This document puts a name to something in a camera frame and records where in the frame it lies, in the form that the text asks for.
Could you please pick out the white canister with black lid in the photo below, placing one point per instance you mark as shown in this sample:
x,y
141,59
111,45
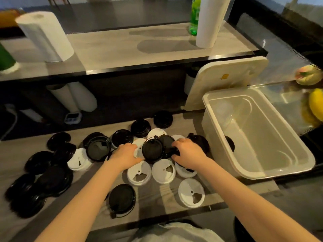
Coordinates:
x,y
32,115

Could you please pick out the white paper cup sleeve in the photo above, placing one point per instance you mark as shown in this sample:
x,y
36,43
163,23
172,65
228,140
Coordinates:
x,y
64,98

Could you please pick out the person's right forearm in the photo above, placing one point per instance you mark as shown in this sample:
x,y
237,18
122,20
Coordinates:
x,y
252,206

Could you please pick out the small white digital timer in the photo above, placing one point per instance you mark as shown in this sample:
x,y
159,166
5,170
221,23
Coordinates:
x,y
73,117

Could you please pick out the black tethered plug cup lid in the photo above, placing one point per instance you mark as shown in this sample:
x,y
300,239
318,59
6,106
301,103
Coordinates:
x,y
152,148

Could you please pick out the person's right hand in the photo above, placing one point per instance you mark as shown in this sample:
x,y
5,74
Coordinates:
x,y
190,154

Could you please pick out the green plastic bottle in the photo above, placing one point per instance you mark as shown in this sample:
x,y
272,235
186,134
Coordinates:
x,y
194,17

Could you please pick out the black glass display case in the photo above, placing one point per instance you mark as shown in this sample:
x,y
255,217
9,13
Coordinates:
x,y
242,10

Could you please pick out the white bin lid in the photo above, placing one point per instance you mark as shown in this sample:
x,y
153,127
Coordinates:
x,y
214,85

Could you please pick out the tall white paper cup stack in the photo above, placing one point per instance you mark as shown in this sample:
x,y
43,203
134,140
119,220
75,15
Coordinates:
x,y
210,22

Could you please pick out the green paper cup stack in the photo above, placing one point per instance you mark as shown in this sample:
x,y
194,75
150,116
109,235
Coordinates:
x,y
5,60

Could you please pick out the person's left forearm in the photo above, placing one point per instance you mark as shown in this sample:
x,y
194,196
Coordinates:
x,y
83,206

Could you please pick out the white plastic storage bin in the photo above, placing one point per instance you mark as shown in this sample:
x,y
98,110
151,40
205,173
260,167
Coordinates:
x,y
265,148

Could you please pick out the person's white shirt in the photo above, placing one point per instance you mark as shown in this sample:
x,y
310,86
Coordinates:
x,y
176,233

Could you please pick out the yellow banana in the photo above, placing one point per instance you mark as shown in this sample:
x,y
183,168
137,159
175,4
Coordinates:
x,y
316,103

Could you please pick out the pile of black cup lids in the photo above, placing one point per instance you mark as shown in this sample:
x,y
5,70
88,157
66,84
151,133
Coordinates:
x,y
55,178

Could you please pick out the pale peach fruit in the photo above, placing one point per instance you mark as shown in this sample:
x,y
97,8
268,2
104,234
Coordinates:
x,y
307,75

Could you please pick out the person's left hand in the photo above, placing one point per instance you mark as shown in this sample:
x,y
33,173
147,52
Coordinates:
x,y
125,157

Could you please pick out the yellow wooden chair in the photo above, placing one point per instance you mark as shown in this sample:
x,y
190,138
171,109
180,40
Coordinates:
x,y
7,18

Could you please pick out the white paper towel roll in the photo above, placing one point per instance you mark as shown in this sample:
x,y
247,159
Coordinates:
x,y
45,35

